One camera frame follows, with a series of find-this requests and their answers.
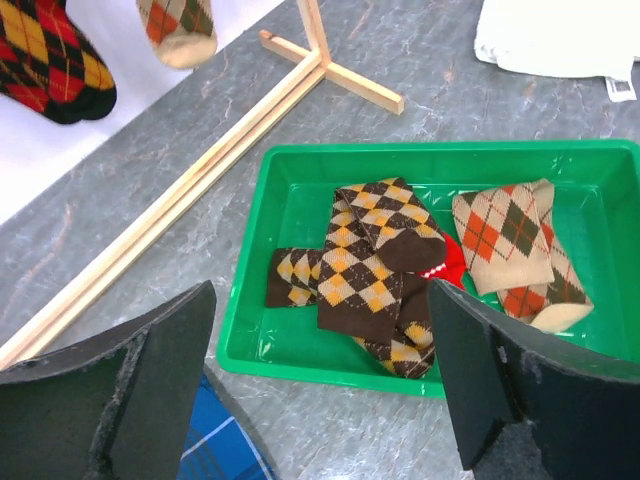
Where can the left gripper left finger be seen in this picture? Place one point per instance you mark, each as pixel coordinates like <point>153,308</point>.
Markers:
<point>116,405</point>

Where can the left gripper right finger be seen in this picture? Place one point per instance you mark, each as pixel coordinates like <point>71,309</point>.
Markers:
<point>583,405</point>

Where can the blue plaid shirt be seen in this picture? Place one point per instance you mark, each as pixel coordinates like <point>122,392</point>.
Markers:
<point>216,446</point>

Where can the brown yellow argyle sock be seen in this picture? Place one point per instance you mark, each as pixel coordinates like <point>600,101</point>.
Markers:
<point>377,232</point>
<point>411,351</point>

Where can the wooden clothes rack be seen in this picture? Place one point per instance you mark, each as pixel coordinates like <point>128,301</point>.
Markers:
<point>313,64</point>

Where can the green plastic tray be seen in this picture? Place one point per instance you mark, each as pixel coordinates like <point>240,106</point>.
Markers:
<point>595,215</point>

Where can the black red argyle sock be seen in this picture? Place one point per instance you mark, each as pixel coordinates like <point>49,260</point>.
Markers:
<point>49,66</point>

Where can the tan brown argyle sock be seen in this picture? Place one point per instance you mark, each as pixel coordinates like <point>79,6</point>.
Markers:
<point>511,249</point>

